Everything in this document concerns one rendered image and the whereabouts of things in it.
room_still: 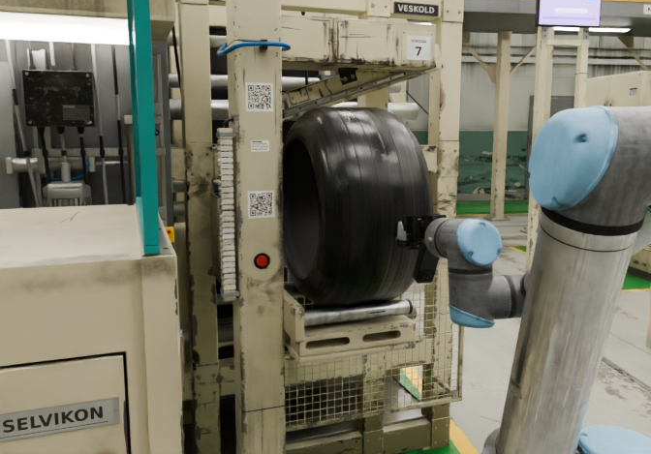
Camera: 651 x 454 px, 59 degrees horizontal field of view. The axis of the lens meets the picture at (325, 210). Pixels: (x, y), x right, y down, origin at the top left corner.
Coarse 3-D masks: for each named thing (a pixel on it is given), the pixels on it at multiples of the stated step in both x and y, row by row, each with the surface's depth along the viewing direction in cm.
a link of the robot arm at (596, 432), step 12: (588, 432) 98; (600, 432) 98; (612, 432) 98; (624, 432) 99; (588, 444) 94; (600, 444) 94; (612, 444) 94; (624, 444) 95; (636, 444) 95; (648, 444) 95
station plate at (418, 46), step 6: (408, 36) 193; (414, 36) 194; (420, 36) 194; (408, 42) 193; (414, 42) 194; (420, 42) 195; (426, 42) 195; (408, 48) 194; (414, 48) 194; (420, 48) 195; (426, 48) 196; (408, 54) 194; (414, 54) 194; (420, 54) 195; (426, 54) 196
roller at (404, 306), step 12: (396, 300) 169; (408, 300) 169; (312, 312) 159; (324, 312) 160; (336, 312) 161; (348, 312) 162; (360, 312) 163; (372, 312) 164; (384, 312) 165; (396, 312) 167; (408, 312) 168; (312, 324) 159
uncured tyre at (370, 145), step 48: (288, 144) 175; (336, 144) 148; (384, 144) 151; (288, 192) 195; (336, 192) 145; (384, 192) 146; (288, 240) 187; (336, 240) 146; (384, 240) 147; (336, 288) 153; (384, 288) 158
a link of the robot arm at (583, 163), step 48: (576, 144) 61; (624, 144) 61; (576, 192) 62; (624, 192) 62; (576, 240) 67; (624, 240) 66; (528, 288) 76; (576, 288) 69; (528, 336) 77; (576, 336) 72; (528, 384) 79; (576, 384) 76; (528, 432) 82; (576, 432) 81
